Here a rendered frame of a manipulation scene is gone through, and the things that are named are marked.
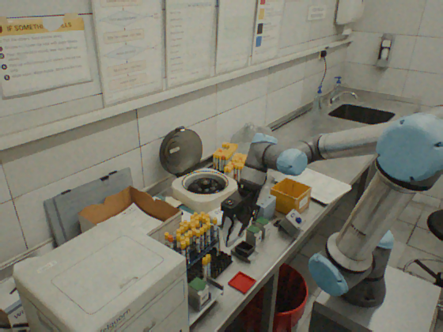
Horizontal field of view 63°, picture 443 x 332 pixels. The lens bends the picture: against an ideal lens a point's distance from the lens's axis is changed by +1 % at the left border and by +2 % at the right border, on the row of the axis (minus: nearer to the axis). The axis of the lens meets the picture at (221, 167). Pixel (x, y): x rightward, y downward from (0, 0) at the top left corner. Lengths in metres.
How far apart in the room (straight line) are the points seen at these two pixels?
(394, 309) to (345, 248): 0.34
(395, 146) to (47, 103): 1.00
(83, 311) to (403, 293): 0.91
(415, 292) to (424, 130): 0.69
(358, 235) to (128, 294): 0.53
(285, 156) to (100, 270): 0.55
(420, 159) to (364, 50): 2.75
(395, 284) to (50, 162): 1.18
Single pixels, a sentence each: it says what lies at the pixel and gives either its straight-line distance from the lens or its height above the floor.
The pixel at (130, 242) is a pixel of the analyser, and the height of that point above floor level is 1.17.
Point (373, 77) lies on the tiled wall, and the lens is 3.44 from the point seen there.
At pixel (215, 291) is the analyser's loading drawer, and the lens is 1.15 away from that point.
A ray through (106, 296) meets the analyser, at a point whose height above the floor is 1.18.
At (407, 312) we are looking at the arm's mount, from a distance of 1.23.
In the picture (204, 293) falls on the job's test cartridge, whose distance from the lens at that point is 1.08.
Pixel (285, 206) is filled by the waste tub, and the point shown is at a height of 0.92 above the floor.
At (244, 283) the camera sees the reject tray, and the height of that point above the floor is 0.88.
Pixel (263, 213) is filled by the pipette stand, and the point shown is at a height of 0.95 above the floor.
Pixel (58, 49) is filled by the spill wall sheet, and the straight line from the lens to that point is 1.26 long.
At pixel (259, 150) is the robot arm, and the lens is 1.05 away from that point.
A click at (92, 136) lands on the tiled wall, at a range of 1.38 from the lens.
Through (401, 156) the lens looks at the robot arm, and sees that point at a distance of 0.73.
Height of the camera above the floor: 1.76
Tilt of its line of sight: 28 degrees down
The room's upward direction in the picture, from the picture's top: 1 degrees clockwise
